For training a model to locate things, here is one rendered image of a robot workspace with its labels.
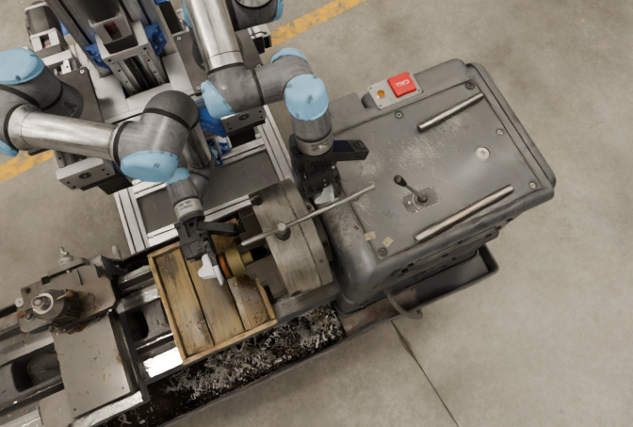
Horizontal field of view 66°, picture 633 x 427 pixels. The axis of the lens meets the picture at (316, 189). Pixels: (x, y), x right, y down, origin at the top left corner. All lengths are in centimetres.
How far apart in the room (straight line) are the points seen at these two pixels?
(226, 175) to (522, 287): 155
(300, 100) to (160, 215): 163
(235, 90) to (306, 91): 15
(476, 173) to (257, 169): 134
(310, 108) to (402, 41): 221
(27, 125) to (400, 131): 92
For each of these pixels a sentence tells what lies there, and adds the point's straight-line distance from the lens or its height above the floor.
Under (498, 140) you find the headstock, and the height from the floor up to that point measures 126.
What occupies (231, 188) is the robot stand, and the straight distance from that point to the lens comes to 238.
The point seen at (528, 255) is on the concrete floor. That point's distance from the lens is 268.
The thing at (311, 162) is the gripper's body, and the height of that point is 148.
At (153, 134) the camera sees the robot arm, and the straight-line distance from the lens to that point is 115.
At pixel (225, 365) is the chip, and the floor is 58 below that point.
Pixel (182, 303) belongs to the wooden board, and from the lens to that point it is 159.
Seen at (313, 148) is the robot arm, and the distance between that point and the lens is 95.
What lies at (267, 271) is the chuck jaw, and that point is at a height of 111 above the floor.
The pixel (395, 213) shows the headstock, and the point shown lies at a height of 126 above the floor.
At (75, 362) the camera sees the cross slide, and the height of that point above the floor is 97.
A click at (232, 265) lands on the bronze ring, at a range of 133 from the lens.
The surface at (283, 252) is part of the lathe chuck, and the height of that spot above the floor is 122.
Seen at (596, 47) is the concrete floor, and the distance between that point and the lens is 340.
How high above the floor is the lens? 240
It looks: 70 degrees down
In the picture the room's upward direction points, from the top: 1 degrees counter-clockwise
